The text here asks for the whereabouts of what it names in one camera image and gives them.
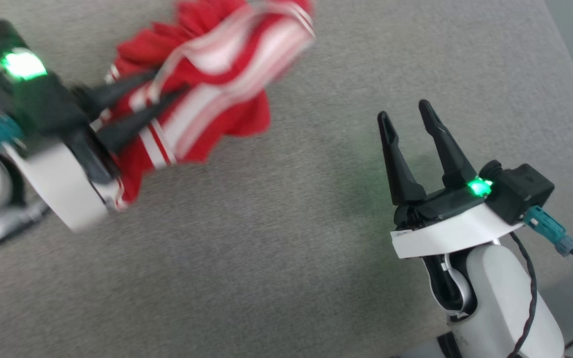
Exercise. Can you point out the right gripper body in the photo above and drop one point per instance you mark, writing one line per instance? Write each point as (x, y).
(445, 231)

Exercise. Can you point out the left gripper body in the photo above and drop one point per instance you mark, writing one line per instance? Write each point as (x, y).
(52, 181)

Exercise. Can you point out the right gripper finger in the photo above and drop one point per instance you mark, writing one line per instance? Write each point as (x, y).
(401, 174)
(450, 159)

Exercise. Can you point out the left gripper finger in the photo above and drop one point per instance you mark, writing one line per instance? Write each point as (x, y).
(112, 89)
(132, 127)

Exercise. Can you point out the red white striped garment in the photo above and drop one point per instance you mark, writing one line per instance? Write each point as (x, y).
(246, 117)

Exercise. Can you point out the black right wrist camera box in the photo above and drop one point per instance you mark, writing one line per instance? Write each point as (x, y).
(520, 191)

